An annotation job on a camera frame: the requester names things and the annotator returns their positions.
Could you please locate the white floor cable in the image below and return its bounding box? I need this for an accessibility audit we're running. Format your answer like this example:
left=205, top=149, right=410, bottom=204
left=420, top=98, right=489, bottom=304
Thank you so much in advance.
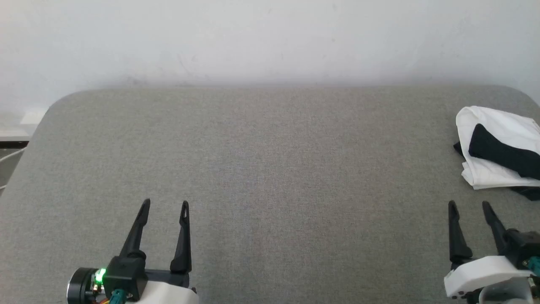
left=0, top=148, right=27, bottom=164

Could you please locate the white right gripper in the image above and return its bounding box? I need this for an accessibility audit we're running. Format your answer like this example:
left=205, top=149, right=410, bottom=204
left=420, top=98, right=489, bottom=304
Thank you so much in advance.
left=444, top=200, right=534, bottom=299

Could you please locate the grey fabric sofa seat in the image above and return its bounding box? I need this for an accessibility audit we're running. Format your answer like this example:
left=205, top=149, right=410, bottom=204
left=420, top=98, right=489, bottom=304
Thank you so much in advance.
left=0, top=84, right=540, bottom=304

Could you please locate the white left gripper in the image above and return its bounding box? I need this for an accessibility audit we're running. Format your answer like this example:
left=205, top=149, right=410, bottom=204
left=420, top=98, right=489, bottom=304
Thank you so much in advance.
left=67, top=198, right=199, bottom=304

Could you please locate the white wall ledge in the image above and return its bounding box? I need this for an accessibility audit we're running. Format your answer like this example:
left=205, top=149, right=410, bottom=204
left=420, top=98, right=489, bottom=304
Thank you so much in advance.
left=0, top=107, right=48, bottom=149

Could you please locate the white and black shirt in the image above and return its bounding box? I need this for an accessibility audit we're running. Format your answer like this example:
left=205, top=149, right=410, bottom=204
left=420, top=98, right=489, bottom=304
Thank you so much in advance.
left=453, top=106, right=540, bottom=201

